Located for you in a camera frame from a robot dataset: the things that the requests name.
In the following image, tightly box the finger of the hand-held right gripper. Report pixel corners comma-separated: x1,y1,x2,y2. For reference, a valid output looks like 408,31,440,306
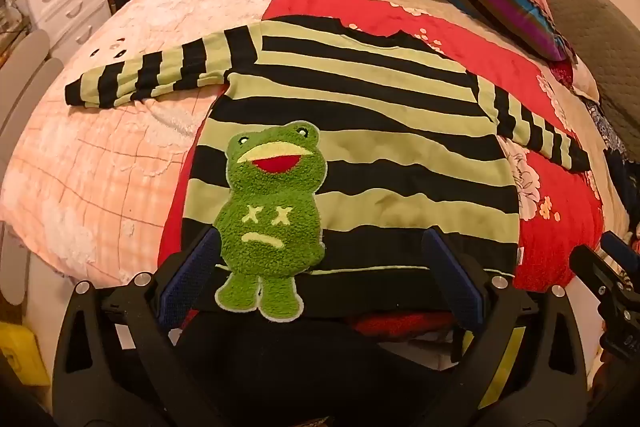
569,245,621,294
600,231,640,264

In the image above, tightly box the yellow box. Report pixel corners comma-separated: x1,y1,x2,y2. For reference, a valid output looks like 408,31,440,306
0,322,51,389

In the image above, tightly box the red floral blanket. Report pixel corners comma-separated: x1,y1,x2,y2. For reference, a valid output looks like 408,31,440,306
159,0,608,340

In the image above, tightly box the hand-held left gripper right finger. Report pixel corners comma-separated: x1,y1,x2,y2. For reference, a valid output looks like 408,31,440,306
421,226,588,427

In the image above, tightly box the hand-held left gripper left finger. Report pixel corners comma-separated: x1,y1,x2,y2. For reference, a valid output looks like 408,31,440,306
52,224,223,427

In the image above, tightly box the peach bear pattern blanket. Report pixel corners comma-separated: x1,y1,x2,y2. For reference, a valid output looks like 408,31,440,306
0,0,321,288

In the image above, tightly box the grey quilted headboard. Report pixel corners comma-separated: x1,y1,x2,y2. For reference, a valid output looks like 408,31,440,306
497,0,640,168

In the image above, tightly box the green black striped frog sweater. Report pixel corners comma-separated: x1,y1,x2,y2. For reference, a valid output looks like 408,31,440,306
65,17,593,323

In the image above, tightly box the colourful striped pillow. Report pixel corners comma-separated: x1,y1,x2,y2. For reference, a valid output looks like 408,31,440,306
444,0,580,64

